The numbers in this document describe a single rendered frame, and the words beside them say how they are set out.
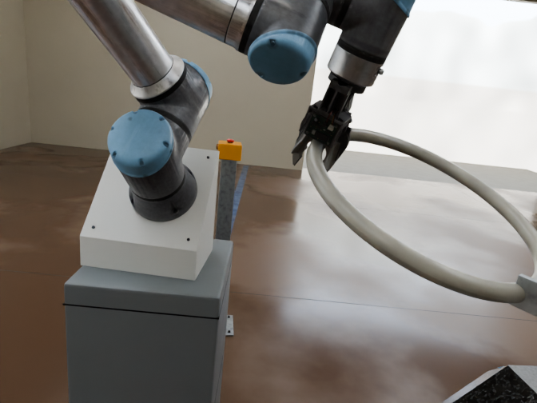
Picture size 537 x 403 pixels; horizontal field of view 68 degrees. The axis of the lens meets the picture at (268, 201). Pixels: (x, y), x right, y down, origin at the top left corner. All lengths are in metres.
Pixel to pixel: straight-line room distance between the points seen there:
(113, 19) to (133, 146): 0.26
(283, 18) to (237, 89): 6.44
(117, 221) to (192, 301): 0.31
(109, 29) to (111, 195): 0.48
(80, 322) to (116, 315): 0.10
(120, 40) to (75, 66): 6.78
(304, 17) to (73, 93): 7.24
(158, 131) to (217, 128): 6.16
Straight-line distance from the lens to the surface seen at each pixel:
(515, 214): 0.97
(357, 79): 0.72
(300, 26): 0.60
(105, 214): 1.20
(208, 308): 1.07
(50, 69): 7.91
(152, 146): 0.94
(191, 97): 1.05
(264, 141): 7.07
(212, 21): 0.61
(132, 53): 0.97
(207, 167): 1.20
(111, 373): 1.25
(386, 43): 0.72
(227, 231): 2.16
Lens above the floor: 1.38
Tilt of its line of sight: 16 degrees down
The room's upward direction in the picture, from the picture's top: 6 degrees clockwise
